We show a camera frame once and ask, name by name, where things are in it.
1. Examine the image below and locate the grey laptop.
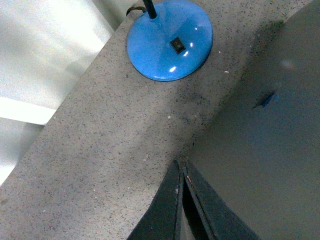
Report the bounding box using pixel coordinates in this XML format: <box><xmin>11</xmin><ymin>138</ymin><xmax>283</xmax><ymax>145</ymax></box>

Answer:
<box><xmin>190</xmin><ymin>0</ymin><xmax>320</xmax><ymax>240</ymax></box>

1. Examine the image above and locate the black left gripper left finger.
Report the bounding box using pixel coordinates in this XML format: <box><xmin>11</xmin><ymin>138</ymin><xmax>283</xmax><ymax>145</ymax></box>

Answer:
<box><xmin>128</xmin><ymin>160</ymin><xmax>184</xmax><ymax>240</ymax></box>

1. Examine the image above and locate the blue desk lamp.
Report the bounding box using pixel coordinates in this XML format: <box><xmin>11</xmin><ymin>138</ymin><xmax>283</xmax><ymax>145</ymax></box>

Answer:
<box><xmin>126</xmin><ymin>0</ymin><xmax>214</xmax><ymax>82</ymax></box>

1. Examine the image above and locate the white curtain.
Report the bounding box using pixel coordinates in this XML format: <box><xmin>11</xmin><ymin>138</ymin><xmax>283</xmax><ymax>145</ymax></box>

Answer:
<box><xmin>0</xmin><ymin>0</ymin><xmax>134</xmax><ymax>182</ymax></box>

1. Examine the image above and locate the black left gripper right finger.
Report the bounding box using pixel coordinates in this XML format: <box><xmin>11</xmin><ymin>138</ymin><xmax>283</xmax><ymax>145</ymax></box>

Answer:
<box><xmin>181</xmin><ymin>159</ymin><xmax>260</xmax><ymax>240</ymax></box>

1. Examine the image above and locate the dark lamp power cable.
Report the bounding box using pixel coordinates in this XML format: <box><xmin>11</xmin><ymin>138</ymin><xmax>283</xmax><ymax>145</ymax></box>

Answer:
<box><xmin>126</xmin><ymin>6</ymin><xmax>148</xmax><ymax>17</ymax></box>

